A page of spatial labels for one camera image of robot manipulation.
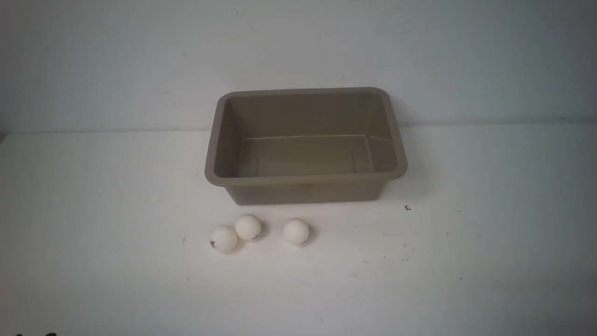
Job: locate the white ping-pong ball with mark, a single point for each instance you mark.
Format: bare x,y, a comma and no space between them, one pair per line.
223,239

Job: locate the taupe plastic bin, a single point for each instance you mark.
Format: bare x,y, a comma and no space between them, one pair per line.
298,146

